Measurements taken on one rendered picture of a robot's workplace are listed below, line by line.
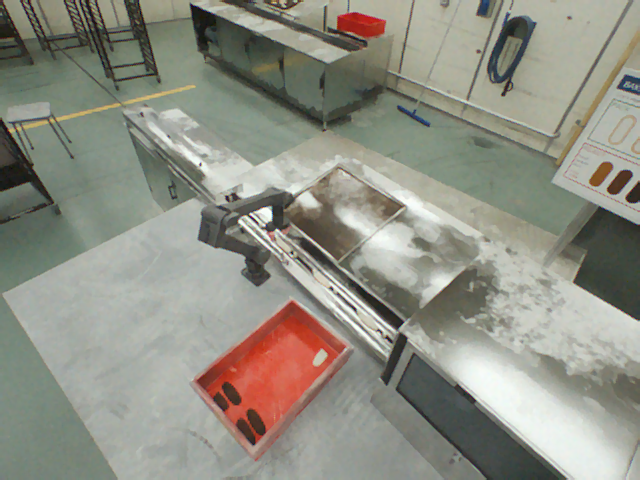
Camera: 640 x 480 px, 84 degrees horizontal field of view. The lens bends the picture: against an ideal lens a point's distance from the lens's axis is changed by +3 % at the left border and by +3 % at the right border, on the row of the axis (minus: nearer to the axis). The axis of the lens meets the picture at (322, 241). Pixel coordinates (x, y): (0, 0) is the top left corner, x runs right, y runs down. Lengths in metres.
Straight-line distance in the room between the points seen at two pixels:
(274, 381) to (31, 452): 1.50
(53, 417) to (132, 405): 1.14
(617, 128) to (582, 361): 0.87
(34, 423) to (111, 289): 1.04
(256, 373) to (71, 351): 0.70
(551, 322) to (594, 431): 0.27
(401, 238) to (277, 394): 0.88
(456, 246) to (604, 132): 0.67
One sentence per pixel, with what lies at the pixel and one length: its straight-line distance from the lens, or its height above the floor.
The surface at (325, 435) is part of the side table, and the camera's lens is 1.32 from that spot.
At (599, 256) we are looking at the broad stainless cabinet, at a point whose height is 0.54.
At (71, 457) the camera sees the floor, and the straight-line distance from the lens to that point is 2.43.
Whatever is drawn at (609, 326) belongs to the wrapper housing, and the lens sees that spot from 1.24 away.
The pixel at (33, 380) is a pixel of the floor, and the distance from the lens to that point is 2.74.
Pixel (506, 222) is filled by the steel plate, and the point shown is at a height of 0.82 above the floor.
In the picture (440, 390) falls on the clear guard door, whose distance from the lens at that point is 1.01.
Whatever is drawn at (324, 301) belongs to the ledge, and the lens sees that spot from 1.50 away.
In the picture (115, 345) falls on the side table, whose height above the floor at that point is 0.82.
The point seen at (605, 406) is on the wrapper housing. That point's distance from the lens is 1.08.
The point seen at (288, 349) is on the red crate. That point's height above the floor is 0.82.
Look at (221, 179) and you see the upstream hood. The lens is 2.07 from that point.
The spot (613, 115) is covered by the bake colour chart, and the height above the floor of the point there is 1.59.
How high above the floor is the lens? 2.09
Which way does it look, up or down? 45 degrees down
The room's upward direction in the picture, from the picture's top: 4 degrees clockwise
